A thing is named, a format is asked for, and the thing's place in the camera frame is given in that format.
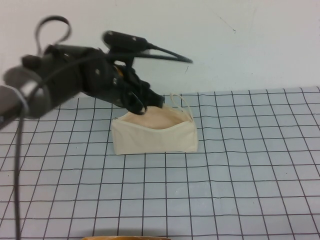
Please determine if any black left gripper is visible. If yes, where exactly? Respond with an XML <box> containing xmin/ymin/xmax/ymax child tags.
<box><xmin>81</xmin><ymin>53</ymin><xmax>166</xmax><ymax>116</ymax></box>

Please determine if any cream fabric pencil case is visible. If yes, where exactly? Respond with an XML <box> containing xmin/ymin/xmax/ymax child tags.
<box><xmin>111</xmin><ymin>92</ymin><xmax>200</xmax><ymax>156</ymax></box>

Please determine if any blue checkered tablecloth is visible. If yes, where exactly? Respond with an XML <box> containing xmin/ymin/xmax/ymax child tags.
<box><xmin>0</xmin><ymin>86</ymin><xmax>320</xmax><ymax>240</ymax></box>

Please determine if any brown wooden curved object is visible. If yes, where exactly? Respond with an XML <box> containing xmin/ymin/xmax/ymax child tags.
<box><xmin>81</xmin><ymin>235</ymin><xmax>173</xmax><ymax>240</ymax></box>

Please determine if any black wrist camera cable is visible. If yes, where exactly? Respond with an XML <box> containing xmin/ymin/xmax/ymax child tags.
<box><xmin>129</xmin><ymin>42</ymin><xmax>194</xmax><ymax>65</ymax></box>

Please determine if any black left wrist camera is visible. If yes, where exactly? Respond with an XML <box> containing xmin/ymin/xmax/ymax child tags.
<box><xmin>101</xmin><ymin>29</ymin><xmax>151</xmax><ymax>62</ymax></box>

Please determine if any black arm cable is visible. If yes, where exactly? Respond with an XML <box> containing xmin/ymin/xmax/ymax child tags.
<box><xmin>13</xmin><ymin>15</ymin><xmax>73</xmax><ymax>240</ymax></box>

